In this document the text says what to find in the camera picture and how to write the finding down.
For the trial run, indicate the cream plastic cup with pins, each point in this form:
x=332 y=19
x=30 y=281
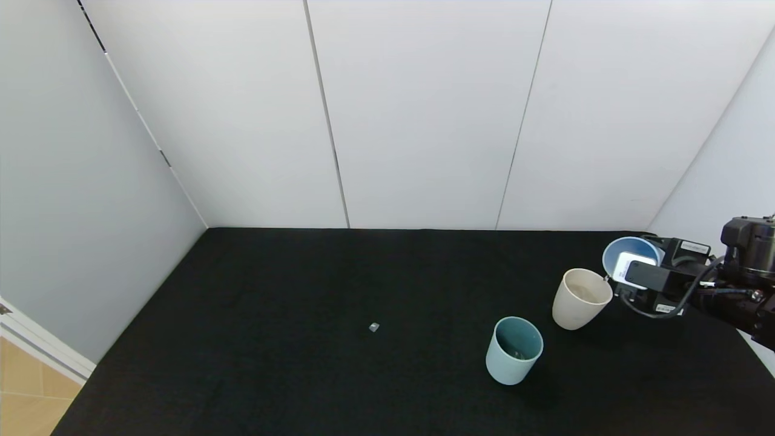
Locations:
x=569 y=312

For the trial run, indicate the light blue plastic cup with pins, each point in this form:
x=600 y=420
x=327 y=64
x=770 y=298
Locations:
x=629 y=245

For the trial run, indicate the teal plastic cup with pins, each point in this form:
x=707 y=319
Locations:
x=505 y=369

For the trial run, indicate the black tablecloth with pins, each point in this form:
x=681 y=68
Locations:
x=272 y=303

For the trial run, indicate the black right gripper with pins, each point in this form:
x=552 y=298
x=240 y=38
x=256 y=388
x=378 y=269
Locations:
x=683 y=250

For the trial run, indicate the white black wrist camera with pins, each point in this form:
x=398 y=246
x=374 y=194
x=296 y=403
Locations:
x=654 y=275

